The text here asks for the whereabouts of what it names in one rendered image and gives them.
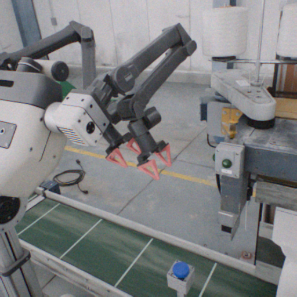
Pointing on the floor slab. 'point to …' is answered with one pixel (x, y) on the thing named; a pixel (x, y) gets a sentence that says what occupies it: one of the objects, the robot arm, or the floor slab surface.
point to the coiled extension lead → (74, 179)
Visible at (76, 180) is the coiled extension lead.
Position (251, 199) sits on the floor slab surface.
